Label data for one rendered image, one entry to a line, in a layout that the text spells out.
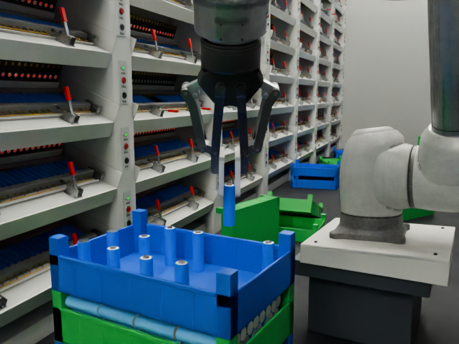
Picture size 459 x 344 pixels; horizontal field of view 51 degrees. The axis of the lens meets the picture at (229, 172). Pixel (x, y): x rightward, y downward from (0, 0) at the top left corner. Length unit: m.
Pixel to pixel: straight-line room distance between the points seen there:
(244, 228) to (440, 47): 0.97
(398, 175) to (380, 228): 0.14
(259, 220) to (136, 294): 1.21
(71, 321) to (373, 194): 0.76
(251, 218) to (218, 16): 1.28
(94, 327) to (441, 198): 0.80
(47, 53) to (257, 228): 1.00
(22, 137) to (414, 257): 0.89
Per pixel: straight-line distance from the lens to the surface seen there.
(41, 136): 1.18
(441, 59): 1.08
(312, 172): 3.12
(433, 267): 1.12
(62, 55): 1.25
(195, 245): 0.76
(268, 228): 1.87
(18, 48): 1.15
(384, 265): 1.14
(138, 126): 1.51
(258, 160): 2.70
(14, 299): 1.20
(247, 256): 0.77
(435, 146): 1.14
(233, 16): 0.55
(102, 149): 1.43
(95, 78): 1.43
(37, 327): 1.32
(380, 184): 1.19
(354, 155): 1.21
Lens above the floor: 0.60
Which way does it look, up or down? 9 degrees down
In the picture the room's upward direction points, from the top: straight up
